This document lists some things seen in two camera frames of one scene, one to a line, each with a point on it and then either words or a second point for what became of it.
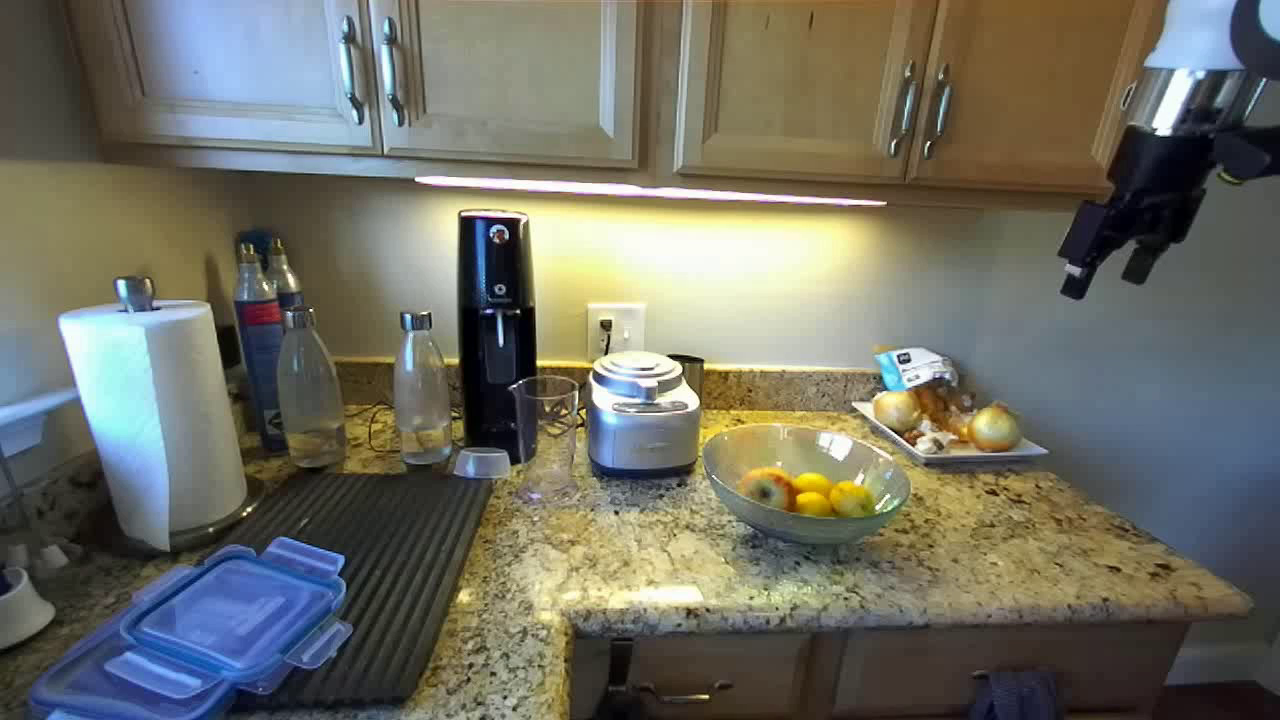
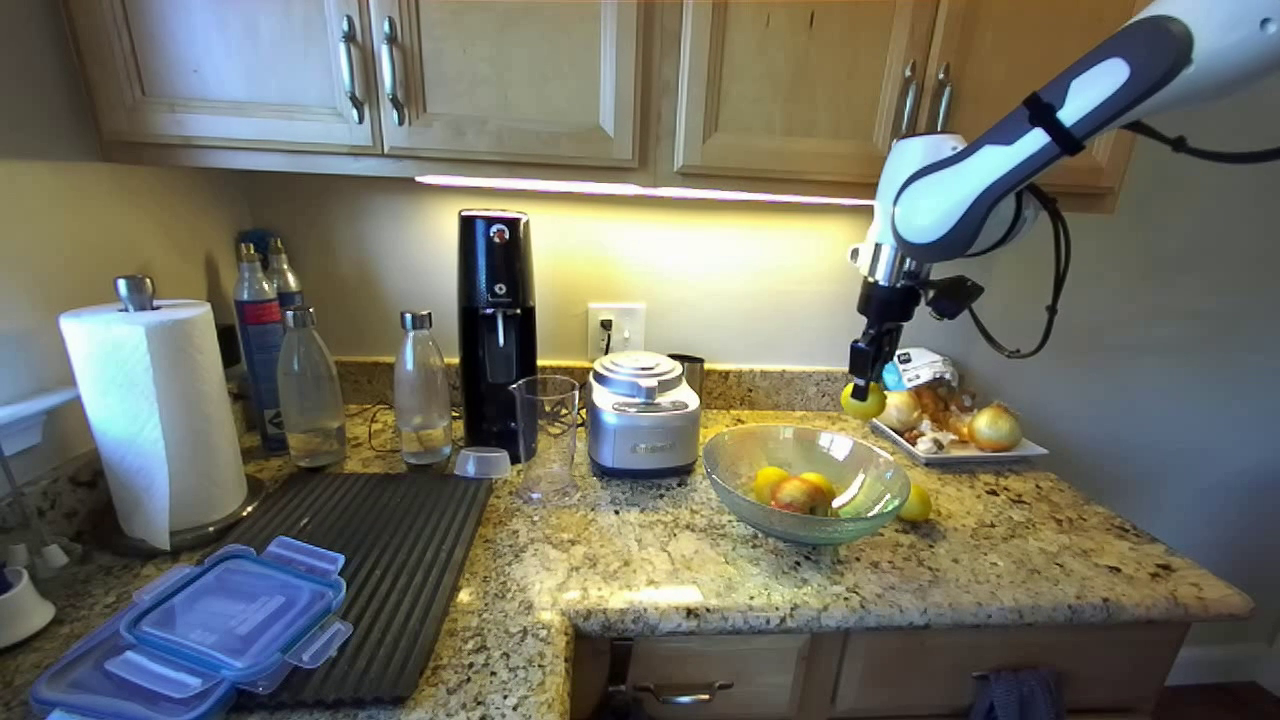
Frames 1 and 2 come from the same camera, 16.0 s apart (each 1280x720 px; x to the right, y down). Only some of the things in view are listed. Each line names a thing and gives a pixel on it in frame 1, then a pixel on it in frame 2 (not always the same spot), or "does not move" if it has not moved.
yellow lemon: [853, 496] → [915, 500]
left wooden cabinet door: [231, 75] does not move
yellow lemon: [814, 483] → [861, 410]
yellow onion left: [898, 410] does not move
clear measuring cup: [548, 442] does not move
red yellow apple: [767, 490] → [800, 494]
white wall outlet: [617, 330] does not move
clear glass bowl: [804, 483] does not move
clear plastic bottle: [309, 392] does not move
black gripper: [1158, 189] → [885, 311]
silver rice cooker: [642, 418] does not move
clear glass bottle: [422, 400] does not move
